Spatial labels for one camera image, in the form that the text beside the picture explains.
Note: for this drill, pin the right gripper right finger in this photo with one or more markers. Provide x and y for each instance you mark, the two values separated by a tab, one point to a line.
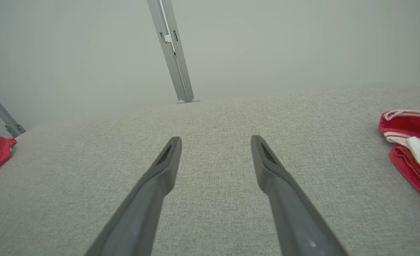
288	209

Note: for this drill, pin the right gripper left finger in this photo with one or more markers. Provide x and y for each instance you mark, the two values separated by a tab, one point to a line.
149	202

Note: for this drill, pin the red jersey white sleeves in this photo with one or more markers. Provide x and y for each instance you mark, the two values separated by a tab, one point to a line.
410	131

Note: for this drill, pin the grey double upright post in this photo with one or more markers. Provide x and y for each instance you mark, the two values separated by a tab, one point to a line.
174	60

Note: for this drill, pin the grey slanted frame pipe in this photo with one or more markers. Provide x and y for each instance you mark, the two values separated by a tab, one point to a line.
0	110

